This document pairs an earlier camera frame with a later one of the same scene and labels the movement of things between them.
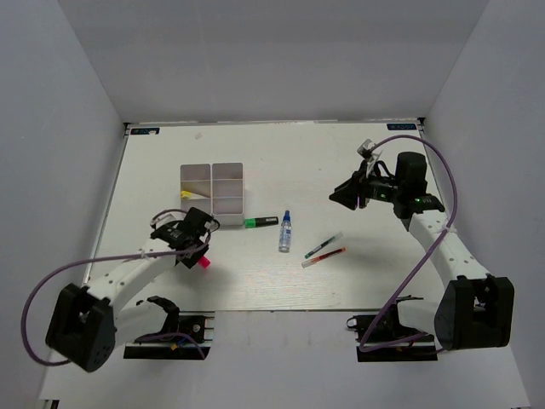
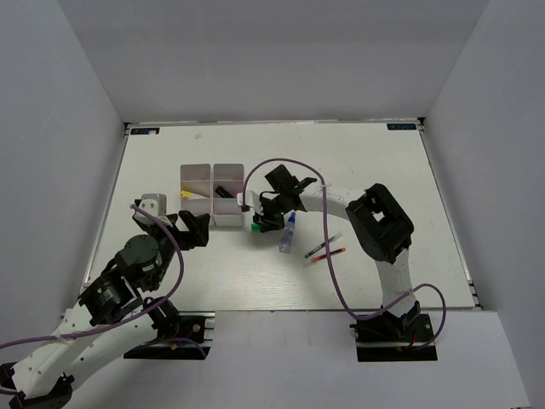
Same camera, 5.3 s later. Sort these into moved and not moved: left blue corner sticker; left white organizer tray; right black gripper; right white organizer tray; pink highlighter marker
Moved: pink highlighter marker; right black gripper
Not moved: right white organizer tray; left blue corner sticker; left white organizer tray
